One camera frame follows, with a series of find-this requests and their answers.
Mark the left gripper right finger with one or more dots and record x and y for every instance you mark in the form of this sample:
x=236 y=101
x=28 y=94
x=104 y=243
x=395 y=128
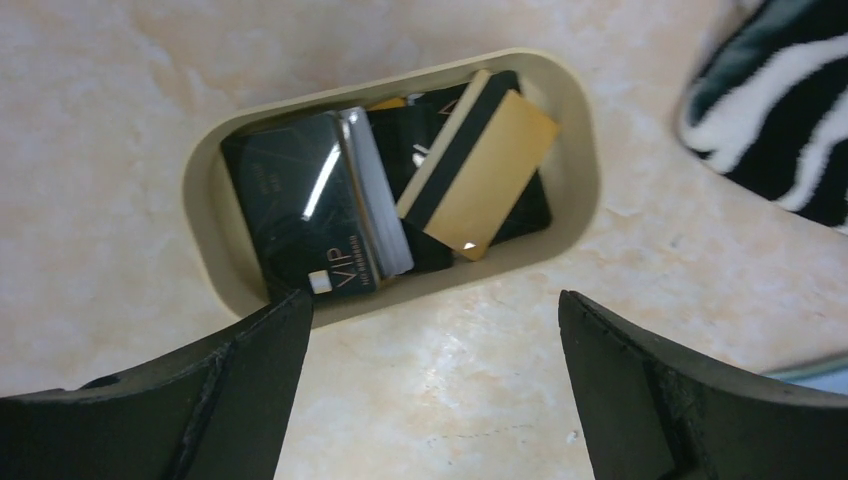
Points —
x=651 y=408

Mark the gold magnetic stripe card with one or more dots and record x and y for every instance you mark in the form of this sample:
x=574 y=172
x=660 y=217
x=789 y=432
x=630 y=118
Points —
x=481 y=161

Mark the silver card stack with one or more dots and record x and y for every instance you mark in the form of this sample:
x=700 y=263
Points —
x=389 y=240

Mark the beige oval card tray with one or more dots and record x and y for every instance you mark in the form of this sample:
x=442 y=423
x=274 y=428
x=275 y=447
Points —
x=570 y=175

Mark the black VIP card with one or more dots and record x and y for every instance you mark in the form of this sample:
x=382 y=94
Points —
x=296 y=192

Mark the zebra striped cloth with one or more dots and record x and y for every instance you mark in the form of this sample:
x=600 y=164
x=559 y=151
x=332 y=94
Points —
x=768 y=108

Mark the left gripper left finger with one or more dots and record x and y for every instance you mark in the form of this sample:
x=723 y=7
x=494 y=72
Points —
x=217 y=408

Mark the light blue card holder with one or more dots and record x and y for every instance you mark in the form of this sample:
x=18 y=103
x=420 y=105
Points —
x=828 y=374

